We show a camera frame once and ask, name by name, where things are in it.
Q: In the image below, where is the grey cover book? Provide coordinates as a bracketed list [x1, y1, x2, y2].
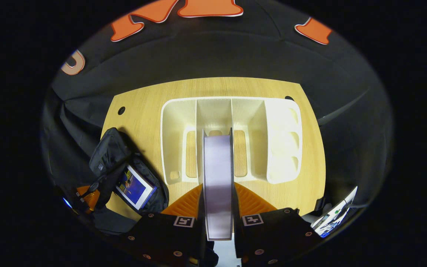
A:
[202, 128, 234, 241]

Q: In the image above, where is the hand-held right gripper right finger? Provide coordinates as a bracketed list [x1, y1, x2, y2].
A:
[233, 182, 324, 266]

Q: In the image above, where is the white-edged display screen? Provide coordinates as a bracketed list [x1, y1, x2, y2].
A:
[310, 185, 358, 238]

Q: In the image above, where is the black schoolbag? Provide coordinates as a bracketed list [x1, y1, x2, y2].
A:
[89, 127, 169, 215]

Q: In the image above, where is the white plastic bookshelf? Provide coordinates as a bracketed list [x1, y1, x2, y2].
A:
[160, 96, 303, 186]

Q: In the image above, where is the thin grey strip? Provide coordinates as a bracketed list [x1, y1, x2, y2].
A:
[317, 89, 370, 126]

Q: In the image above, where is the blue cover book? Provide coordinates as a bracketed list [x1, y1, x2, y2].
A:
[115, 164, 158, 211]

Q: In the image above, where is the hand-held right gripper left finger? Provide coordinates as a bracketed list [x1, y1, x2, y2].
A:
[125, 184, 205, 267]

